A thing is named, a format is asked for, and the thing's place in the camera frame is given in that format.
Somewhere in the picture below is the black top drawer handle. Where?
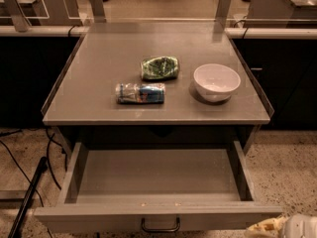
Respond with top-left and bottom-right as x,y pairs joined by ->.
141,217 -> 181,234

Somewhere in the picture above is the grey left post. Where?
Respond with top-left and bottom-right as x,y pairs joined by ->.
3,0 -> 30,33

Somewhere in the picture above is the white horizontal rail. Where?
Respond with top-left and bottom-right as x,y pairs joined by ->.
0,26 -> 317,40

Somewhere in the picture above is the green snack bag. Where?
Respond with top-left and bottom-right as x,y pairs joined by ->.
141,57 -> 180,80

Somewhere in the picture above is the grey middle post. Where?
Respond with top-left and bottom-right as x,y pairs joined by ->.
89,0 -> 106,23

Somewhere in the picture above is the grey post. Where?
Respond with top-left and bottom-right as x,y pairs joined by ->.
89,0 -> 106,23
3,0 -> 30,33
215,0 -> 232,27

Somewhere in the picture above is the blue clear snack bag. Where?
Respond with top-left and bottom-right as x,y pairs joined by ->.
115,83 -> 165,104

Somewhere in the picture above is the grey right post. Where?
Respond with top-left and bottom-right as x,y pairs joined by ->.
215,0 -> 232,27

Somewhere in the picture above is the white ceramic bowl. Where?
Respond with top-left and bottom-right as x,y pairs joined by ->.
193,63 -> 241,102

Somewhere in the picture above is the grey top drawer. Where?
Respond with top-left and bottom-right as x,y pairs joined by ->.
35,142 -> 281,233

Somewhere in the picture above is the black floor cable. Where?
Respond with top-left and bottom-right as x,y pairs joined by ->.
0,128 -> 68,238

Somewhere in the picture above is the grey drawer cabinet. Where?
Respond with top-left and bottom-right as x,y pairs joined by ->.
43,21 -> 272,149

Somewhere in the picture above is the black metal bar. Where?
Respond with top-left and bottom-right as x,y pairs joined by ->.
8,157 -> 47,238

